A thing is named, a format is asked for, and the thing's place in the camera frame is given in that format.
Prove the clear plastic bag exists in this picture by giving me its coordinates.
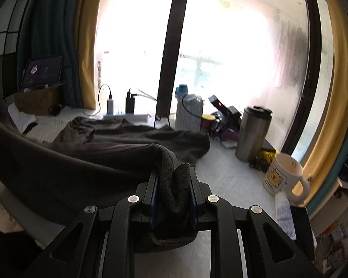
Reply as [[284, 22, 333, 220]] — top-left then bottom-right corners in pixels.
[[184, 93, 203, 105]]

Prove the white shelf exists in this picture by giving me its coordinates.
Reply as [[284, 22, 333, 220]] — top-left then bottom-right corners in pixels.
[[310, 174, 348, 273]]

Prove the white perforated basket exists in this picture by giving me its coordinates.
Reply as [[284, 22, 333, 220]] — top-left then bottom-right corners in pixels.
[[175, 95, 205, 132]]

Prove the white cloth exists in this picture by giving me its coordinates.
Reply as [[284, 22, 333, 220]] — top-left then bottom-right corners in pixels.
[[7, 104, 37, 134]]

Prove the black tablet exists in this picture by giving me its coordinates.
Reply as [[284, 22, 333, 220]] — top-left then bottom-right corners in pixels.
[[20, 55, 66, 89]]

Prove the dark grey t-shirt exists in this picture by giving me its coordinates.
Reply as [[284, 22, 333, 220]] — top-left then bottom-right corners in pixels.
[[0, 98, 211, 254]]

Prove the white tube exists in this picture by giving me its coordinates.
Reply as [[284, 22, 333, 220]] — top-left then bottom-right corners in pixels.
[[274, 193, 296, 241]]

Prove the black strap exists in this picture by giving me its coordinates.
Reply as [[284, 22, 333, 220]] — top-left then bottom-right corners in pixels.
[[23, 122, 38, 135]]

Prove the purple item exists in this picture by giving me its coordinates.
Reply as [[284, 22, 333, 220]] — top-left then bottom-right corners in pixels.
[[217, 127, 240, 141]]

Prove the white bear print mug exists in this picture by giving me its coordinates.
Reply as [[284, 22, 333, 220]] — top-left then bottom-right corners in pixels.
[[262, 153, 311, 205]]

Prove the yellow curtain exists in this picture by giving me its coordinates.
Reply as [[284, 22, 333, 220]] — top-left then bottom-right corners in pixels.
[[302, 0, 348, 197], [74, 0, 105, 109]]

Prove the jar with yellow lid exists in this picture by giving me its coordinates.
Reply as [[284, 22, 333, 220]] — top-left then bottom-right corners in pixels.
[[200, 114, 216, 132]]

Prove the yellow packet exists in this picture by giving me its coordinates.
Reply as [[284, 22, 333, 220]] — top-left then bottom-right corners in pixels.
[[255, 148, 276, 165]]

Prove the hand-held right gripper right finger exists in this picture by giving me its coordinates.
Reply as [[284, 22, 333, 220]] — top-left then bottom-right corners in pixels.
[[188, 169, 325, 278]]

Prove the steel tumbler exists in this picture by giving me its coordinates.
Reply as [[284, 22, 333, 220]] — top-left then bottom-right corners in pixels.
[[235, 106, 273, 163]]

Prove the dark window post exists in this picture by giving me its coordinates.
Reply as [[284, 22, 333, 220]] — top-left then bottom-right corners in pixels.
[[155, 0, 192, 119]]

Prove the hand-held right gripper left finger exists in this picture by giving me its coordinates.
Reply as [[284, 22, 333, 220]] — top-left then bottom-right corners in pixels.
[[20, 168, 158, 278]]

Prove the dark window frame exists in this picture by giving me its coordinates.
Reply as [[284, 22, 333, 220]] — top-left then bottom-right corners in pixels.
[[288, 0, 319, 157]]

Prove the black device with red light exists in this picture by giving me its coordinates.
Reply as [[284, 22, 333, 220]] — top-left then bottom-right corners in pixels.
[[208, 94, 242, 132]]

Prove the brown cardboard box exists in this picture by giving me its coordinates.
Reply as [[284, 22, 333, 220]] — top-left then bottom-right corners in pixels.
[[14, 87, 61, 116]]

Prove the white power strip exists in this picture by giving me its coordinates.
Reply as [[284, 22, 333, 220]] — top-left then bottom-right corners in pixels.
[[103, 112, 148, 122]]

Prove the black charger cable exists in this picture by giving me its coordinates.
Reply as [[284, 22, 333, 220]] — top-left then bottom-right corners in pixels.
[[83, 84, 112, 118]]

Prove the long black cable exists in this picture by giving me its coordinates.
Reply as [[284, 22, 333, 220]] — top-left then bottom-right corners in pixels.
[[154, 93, 205, 128]]

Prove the short black cable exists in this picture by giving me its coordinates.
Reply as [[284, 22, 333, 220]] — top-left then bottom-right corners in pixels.
[[128, 88, 157, 102]]

